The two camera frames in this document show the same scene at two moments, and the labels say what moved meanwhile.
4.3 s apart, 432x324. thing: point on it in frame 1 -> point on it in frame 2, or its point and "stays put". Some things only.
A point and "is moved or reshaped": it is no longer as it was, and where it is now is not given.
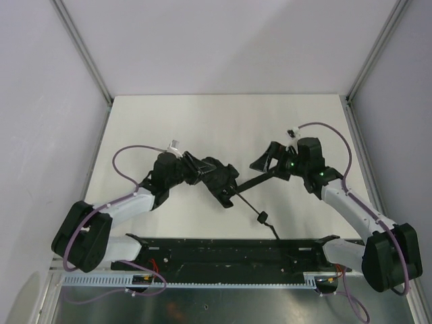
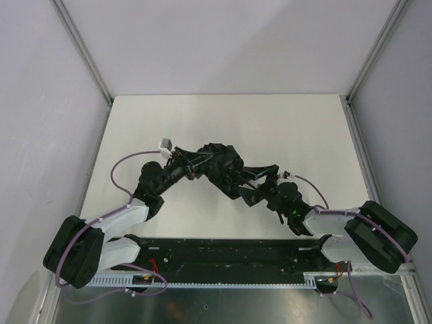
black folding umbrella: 221,180 is moved or reshaped
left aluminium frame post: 83,50 stays put
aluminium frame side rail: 364,157 stays put
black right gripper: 276,158 -> 267,188
